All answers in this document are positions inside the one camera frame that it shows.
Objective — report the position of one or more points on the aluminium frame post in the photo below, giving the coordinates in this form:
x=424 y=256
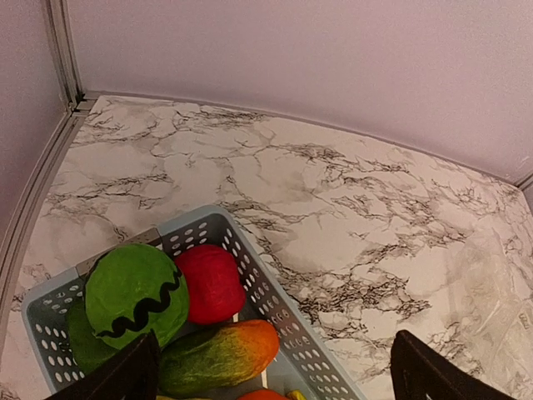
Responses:
x=77 y=107
x=526 y=182

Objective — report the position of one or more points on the right aluminium frame post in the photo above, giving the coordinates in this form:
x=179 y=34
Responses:
x=526 y=182

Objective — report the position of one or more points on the light blue plastic basket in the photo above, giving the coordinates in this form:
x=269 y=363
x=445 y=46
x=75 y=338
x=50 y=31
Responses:
x=303 y=362

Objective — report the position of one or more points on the left aluminium frame post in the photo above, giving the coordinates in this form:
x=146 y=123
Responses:
x=77 y=107

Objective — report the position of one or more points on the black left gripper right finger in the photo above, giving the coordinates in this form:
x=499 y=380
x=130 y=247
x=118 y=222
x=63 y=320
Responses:
x=419 y=372

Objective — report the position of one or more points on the yellow toy banana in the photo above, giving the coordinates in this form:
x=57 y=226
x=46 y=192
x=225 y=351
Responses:
x=295 y=395

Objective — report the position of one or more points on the dark green toy pepper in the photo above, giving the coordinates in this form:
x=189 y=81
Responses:
x=88 y=351

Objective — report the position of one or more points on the red toy apple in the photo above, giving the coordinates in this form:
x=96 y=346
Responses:
x=213 y=283

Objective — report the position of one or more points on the green toy watermelon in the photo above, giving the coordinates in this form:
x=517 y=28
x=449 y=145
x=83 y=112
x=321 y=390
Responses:
x=132 y=290

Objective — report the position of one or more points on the clear zip top bag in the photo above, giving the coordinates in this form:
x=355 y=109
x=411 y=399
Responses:
x=495 y=320

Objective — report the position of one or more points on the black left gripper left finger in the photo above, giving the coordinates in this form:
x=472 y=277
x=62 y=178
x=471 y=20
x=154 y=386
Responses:
x=130 y=374

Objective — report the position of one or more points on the green orange toy mango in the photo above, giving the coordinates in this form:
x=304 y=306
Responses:
x=217 y=357

